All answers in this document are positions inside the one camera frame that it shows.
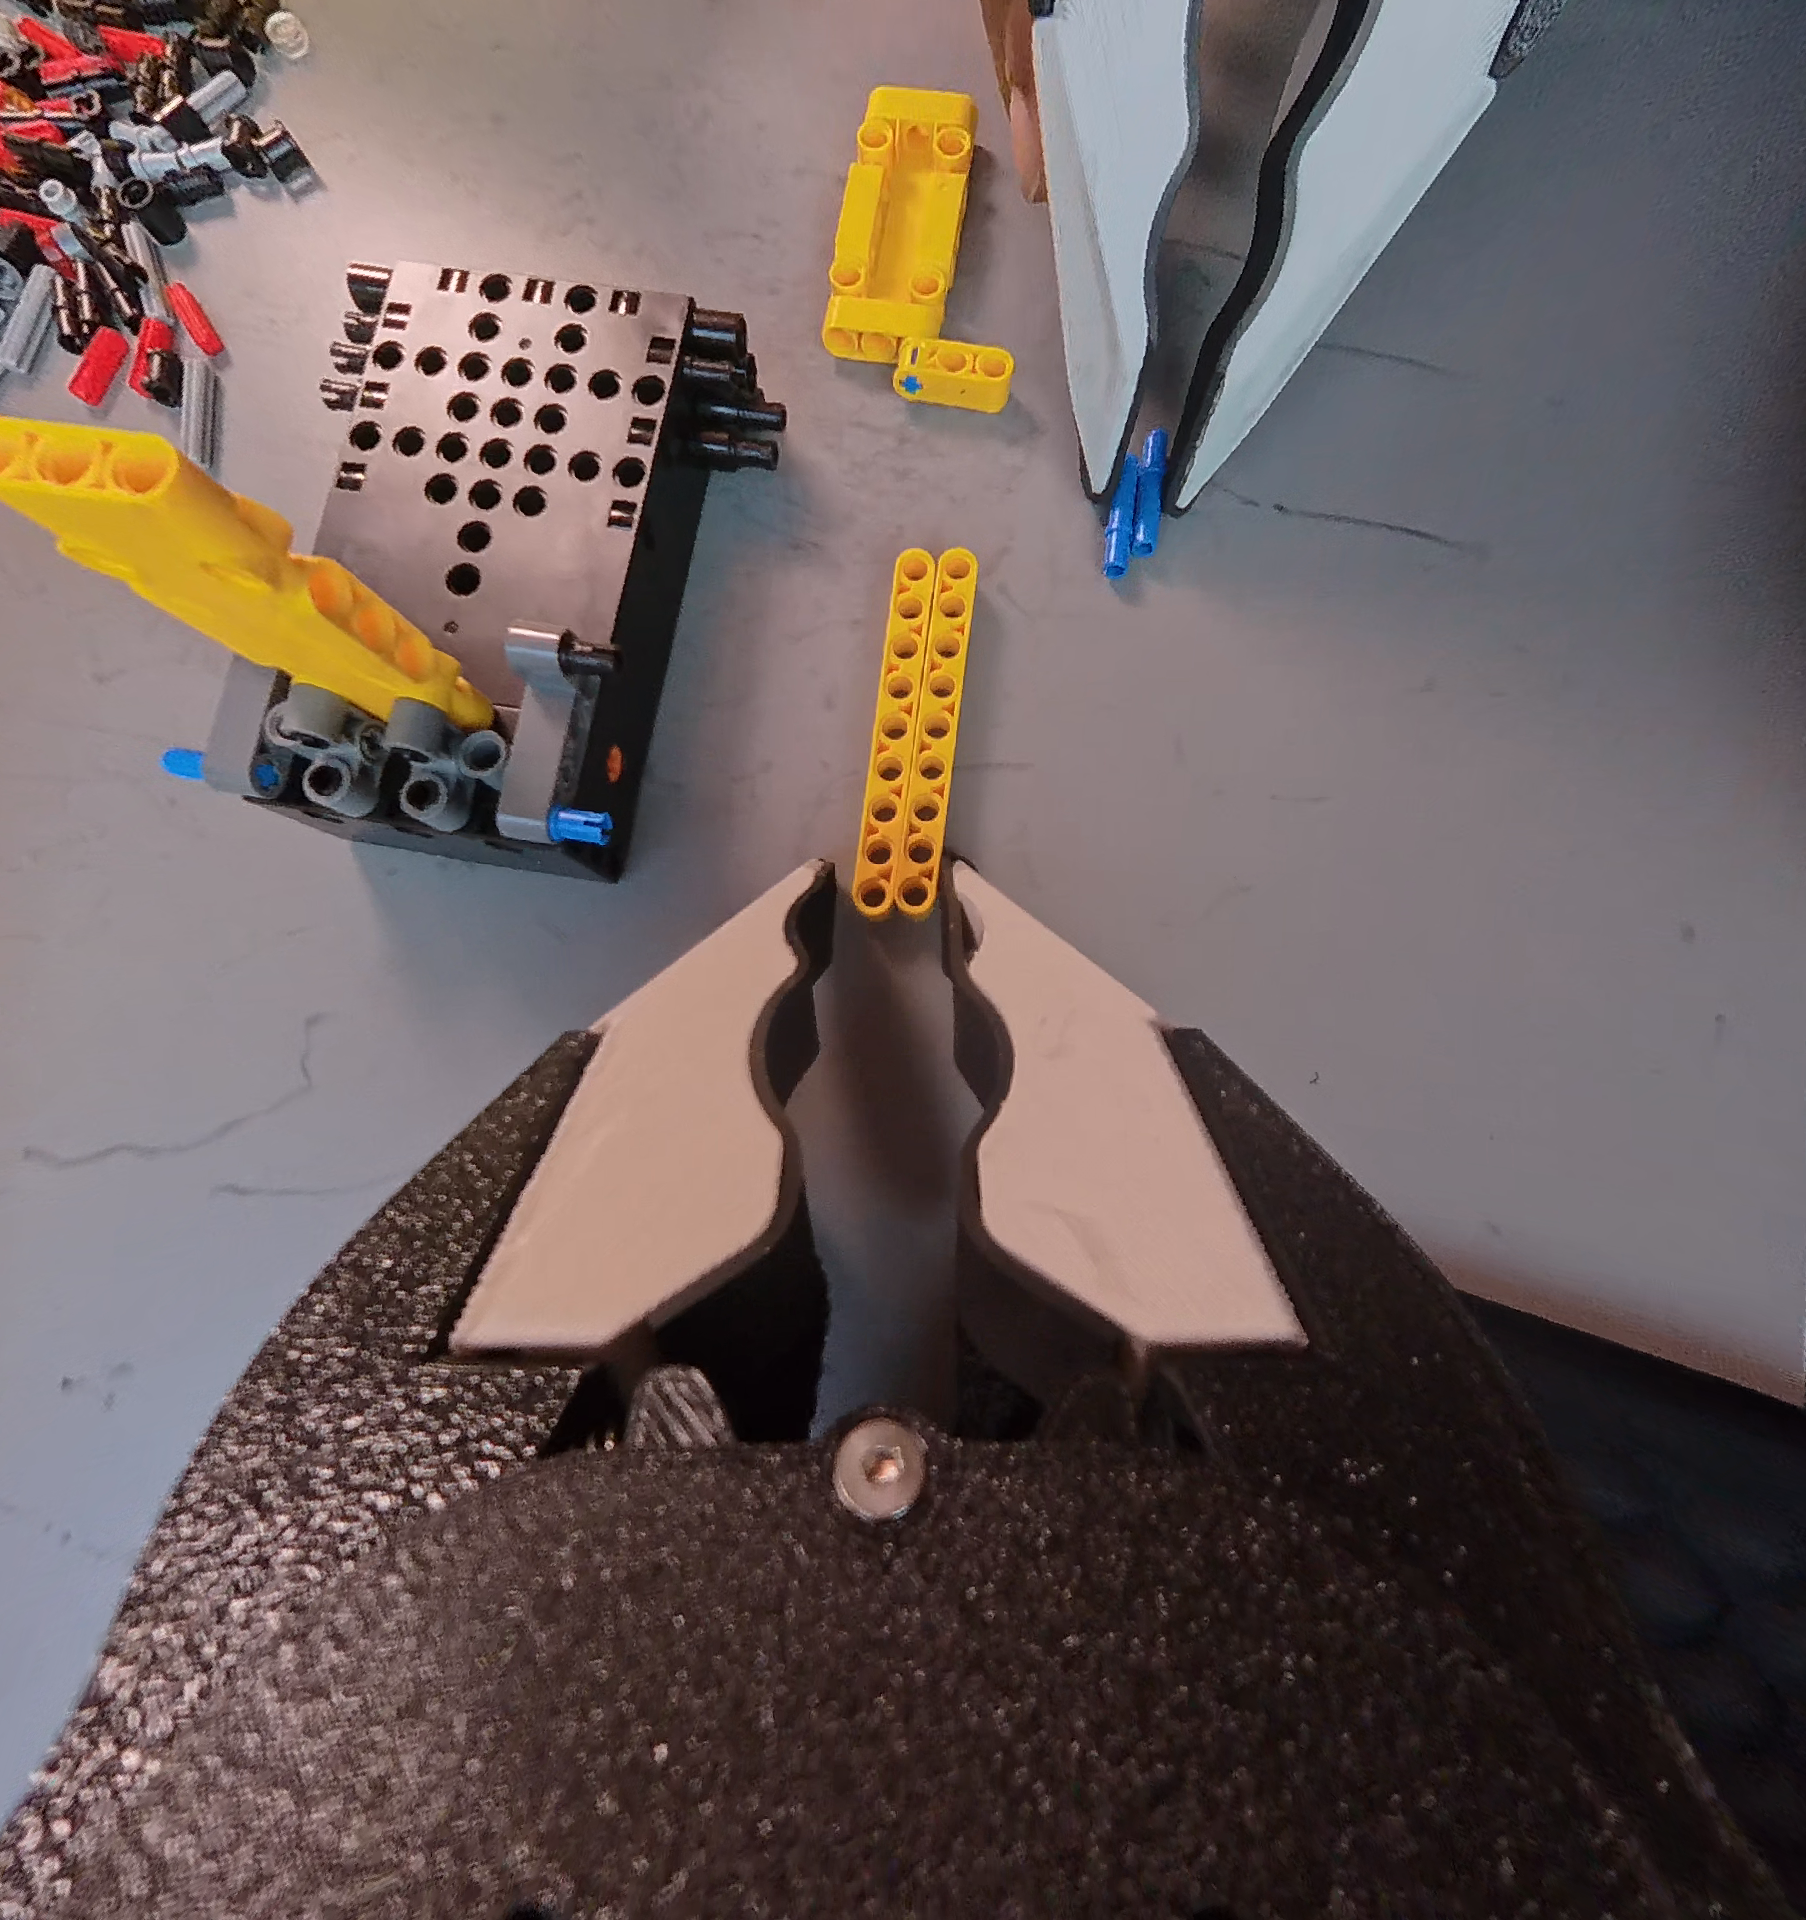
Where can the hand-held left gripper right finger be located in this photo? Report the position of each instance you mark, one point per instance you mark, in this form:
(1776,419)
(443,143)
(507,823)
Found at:
(1128,1185)

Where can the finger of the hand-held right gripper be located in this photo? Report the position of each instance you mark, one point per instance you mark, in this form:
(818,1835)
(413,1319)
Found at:
(1383,134)
(1097,179)

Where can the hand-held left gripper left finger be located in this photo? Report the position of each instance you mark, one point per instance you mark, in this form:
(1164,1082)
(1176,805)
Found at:
(648,1185)

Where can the yellow lego panel brick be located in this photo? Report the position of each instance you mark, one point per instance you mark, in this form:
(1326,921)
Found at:
(903,224)

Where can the yellow short lego beam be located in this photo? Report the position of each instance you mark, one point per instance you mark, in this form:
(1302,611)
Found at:
(952,393)

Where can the blue lego pin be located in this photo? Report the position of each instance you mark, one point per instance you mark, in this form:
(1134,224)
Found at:
(1150,480)
(1121,526)

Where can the yellow long lego beam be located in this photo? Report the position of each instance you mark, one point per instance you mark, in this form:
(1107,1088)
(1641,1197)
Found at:
(861,748)
(972,748)

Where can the black lego base assembly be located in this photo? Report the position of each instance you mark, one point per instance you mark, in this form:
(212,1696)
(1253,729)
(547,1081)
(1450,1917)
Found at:
(648,630)

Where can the pile of lego pins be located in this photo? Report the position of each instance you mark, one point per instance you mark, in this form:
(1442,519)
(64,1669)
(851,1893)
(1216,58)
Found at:
(79,179)

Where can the person's right hand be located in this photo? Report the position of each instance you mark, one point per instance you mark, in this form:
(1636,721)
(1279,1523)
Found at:
(1027,119)

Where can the person's dark trousers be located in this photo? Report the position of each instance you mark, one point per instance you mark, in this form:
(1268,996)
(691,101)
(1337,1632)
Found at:
(1745,1574)

